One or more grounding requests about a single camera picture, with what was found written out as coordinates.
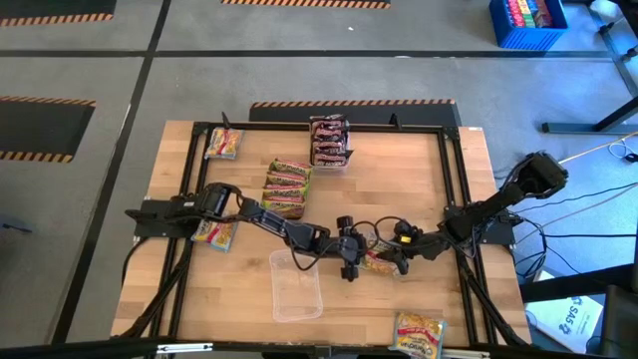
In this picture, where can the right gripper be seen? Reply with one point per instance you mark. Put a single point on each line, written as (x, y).
(426, 247)

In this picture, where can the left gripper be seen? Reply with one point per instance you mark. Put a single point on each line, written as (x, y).
(339, 247)

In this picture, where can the dark grey plastic bin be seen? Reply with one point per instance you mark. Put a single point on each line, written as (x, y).
(303, 214)

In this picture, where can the large clear plastic bin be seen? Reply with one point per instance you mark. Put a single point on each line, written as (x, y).
(296, 294)

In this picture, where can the red snack packet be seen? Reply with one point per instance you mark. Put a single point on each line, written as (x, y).
(329, 134)

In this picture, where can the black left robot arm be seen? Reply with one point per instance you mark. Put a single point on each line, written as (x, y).
(274, 224)

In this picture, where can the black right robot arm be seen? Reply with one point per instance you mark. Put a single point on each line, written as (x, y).
(488, 204)

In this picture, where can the small clear plastic bin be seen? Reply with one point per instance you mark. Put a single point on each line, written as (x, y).
(330, 168)

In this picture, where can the hazard-striped black floor mat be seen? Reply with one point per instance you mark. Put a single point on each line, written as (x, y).
(279, 115)
(50, 7)
(40, 129)
(299, 3)

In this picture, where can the black floor beam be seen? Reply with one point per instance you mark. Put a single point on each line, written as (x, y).
(573, 288)

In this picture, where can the white printed cardboard box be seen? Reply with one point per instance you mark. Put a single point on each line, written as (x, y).
(563, 324)

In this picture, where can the black metal stand base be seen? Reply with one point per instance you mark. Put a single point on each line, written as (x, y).
(573, 128)

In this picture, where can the dark grey box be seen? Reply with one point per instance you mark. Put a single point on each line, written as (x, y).
(623, 324)

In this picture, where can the blue plastic crate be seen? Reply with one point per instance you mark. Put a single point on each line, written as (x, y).
(528, 41)

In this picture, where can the black crossbar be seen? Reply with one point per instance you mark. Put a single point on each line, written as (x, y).
(99, 349)

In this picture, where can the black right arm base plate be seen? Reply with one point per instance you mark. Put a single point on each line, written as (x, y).
(498, 234)

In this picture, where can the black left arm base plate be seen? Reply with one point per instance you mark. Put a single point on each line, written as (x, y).
(149, 224)

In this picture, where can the dark floor bracket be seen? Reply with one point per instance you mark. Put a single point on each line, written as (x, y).
(15, 227)

